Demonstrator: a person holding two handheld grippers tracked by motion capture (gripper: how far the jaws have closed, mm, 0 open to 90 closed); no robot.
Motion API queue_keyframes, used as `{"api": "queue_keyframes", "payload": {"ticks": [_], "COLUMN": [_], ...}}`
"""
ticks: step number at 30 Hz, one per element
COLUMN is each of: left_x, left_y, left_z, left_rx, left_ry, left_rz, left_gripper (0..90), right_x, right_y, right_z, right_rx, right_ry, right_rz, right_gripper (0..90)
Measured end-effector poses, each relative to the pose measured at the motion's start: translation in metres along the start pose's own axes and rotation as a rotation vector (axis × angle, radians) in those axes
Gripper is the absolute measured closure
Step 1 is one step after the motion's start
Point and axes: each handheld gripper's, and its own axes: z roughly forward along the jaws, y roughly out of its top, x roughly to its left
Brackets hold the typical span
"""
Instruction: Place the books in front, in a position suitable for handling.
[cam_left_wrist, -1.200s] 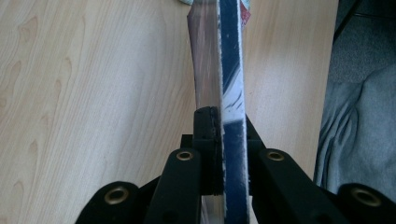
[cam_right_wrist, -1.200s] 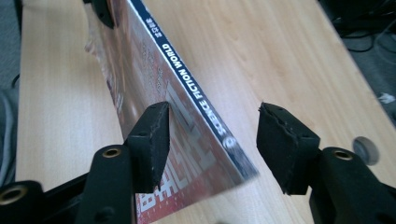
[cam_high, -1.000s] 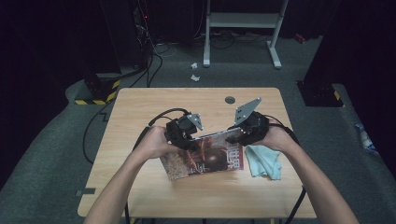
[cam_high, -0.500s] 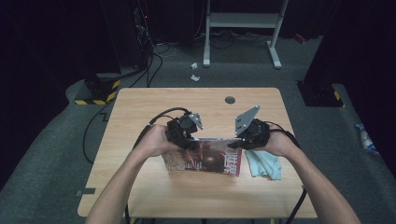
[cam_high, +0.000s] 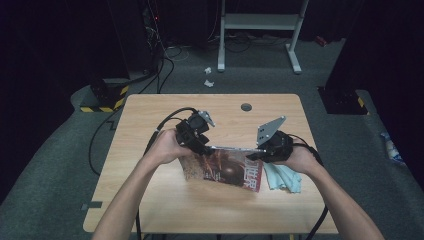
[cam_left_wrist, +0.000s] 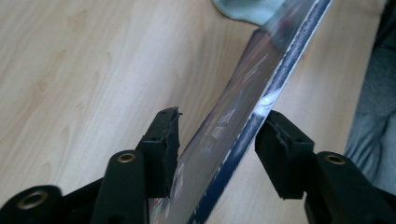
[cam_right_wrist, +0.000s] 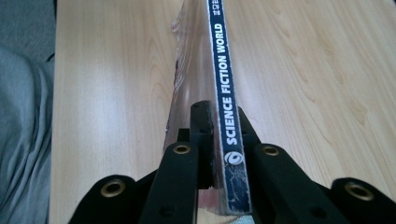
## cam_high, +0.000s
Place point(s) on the person's right hand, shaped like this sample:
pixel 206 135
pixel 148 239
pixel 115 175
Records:
pixel 303 160

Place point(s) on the dark equipment rack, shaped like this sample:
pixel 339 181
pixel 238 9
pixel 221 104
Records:
pixel 133 33

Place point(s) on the light blue cloth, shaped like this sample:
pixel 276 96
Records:
pixel 283 178

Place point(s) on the black yellow striped stand base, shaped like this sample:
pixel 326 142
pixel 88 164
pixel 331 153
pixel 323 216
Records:
pixel 103 100

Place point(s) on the small red object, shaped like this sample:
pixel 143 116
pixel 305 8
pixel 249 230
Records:
pixel 320 40

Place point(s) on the red cover magazine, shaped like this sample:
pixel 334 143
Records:
pixel 226 166

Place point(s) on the grey tape strip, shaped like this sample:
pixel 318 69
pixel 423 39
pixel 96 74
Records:
pixel 91 205

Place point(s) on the person's left hand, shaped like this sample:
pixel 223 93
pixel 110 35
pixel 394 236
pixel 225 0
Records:
pixel 166 148

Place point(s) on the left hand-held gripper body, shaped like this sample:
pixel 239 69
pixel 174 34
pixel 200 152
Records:
pixel 193 128

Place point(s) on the white metal stand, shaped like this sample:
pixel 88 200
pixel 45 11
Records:
pixel 260 21

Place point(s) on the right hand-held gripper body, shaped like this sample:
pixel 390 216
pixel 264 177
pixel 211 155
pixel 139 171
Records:
pixel 278 146

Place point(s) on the white blue plastic packet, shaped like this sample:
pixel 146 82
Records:
pixel 391 150

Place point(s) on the dark curtain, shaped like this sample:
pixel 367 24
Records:
pixel 33 66
pixel 393 50

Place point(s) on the crumpled white paper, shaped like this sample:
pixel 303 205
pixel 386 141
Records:
pixel 207 70
pixel 208 83

